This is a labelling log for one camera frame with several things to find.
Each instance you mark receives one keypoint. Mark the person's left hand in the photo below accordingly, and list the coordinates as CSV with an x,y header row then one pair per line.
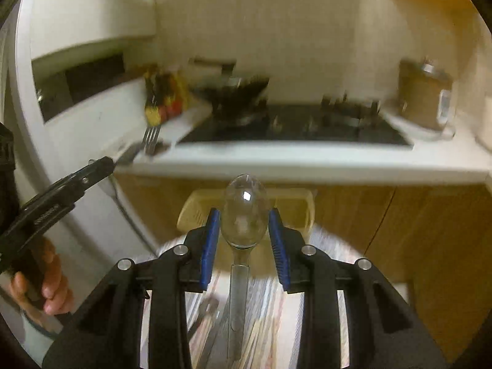
x,y
53,276

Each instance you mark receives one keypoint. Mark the dark sauce bottle yellow label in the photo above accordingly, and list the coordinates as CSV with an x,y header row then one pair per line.
x,y
152,111

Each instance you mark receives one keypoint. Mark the dark metal utensil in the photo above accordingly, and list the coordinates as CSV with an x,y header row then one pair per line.
x,y
207,311

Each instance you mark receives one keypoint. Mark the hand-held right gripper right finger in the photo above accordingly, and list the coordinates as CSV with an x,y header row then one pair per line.
x,y
279,250

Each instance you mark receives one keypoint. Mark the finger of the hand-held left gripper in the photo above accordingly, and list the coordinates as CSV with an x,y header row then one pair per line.
x,y
77,184

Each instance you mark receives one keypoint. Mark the white wall cabinet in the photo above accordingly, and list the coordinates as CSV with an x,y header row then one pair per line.
x,y
92,7

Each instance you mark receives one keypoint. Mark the metal fork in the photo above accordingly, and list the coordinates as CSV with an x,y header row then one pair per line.
x,y
151,138

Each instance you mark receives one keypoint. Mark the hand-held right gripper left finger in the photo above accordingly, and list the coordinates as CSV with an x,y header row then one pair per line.
x,y
209,246

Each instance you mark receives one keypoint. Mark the wooden chopstick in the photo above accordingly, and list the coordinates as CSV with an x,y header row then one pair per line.
x,y
255,338

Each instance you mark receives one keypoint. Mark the yellow oil bottle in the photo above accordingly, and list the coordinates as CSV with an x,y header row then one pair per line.
x,y
184,92

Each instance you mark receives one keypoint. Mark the black gas stove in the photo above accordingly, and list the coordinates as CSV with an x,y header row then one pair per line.
x,y
307,127

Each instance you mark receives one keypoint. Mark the brown rice cooker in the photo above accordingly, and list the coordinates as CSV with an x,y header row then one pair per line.
x,y
419,100

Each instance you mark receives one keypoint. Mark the metal spoon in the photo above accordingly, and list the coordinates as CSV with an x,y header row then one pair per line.
x,y
244,215

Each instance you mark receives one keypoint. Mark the striped woven table mat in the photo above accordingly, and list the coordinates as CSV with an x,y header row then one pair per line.
x,y
269,315

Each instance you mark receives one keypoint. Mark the wooden base cabinet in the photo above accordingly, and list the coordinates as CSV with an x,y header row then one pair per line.
x,y
422,238

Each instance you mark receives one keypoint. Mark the black wok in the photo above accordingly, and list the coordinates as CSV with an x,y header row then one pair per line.
x,y
234,92

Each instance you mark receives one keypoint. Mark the beige plastic utensil basket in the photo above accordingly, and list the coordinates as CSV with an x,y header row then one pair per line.
x,y
192,211

